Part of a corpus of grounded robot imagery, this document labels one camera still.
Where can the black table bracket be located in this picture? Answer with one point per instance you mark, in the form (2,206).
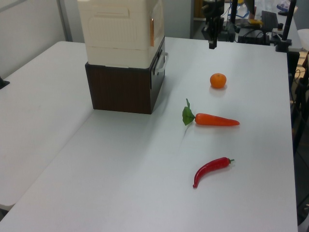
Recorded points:
(3,83)

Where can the red chili pepper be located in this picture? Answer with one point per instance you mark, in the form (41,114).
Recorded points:
(210,169)

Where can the cream cabinet door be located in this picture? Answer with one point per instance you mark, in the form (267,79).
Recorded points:
(159,21)

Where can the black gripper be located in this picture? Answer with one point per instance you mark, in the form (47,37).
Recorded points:
(213,9)

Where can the orange toy carrot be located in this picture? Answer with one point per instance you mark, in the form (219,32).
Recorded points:
(212,120)

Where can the orange tangerine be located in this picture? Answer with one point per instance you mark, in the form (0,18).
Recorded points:
(218,80)

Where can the thin black pole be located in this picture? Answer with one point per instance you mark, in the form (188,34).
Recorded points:
(233,12)

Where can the dark brown drawer box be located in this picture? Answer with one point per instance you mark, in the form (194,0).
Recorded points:
(120,89)

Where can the black pole with clamp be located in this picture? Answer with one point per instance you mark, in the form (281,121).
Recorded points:
(287,26)

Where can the black electronics box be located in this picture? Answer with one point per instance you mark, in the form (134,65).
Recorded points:
(252,36)

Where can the cream plastic toy cabinet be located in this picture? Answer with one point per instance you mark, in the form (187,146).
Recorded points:
(116,31)

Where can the yellow object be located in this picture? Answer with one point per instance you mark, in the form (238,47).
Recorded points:
(255,22)

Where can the black flat panel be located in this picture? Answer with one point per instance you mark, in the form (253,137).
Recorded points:
(269,19)

